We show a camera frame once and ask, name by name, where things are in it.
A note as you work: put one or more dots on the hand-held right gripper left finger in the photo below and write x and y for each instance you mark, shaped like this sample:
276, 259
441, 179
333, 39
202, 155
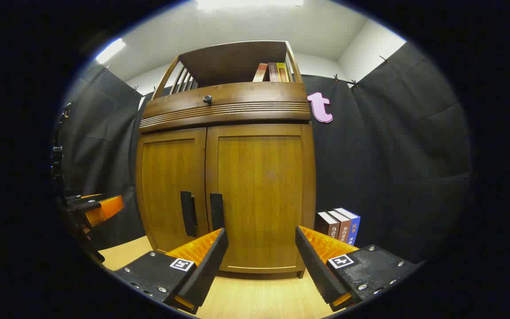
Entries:
206, 270

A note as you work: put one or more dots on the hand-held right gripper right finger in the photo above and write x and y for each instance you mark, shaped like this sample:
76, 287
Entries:
317, 270

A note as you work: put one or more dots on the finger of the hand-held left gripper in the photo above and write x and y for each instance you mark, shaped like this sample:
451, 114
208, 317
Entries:
91, 195
104, 210

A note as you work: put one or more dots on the wooden cabinet door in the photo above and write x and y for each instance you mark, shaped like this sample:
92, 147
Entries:
162, 186
259, 186

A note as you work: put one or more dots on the wooden double-door shoe cabinet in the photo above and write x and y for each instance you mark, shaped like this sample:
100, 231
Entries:
228, 62

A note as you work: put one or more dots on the wooden cabinet drawer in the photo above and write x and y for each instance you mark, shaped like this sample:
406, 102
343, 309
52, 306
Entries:
246, 95

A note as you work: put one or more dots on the dark brown hardcover book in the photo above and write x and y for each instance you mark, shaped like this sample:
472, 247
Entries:
323, 225

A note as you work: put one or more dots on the blue hardcover book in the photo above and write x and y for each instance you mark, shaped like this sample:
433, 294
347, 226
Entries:
354, 228

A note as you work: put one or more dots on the black backdrop cloth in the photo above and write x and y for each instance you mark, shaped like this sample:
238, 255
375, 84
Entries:
392, 155

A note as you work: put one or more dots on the narrow ceiling light panel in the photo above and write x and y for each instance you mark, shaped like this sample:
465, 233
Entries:
110, 51

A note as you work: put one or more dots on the black round drawer knob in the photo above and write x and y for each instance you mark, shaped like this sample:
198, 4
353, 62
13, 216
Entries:
207, 99

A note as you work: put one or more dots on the maroon book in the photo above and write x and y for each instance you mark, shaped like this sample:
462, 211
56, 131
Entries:
272, 72

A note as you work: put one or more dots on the cream and red book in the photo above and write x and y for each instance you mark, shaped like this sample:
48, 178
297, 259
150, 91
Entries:
260, 73

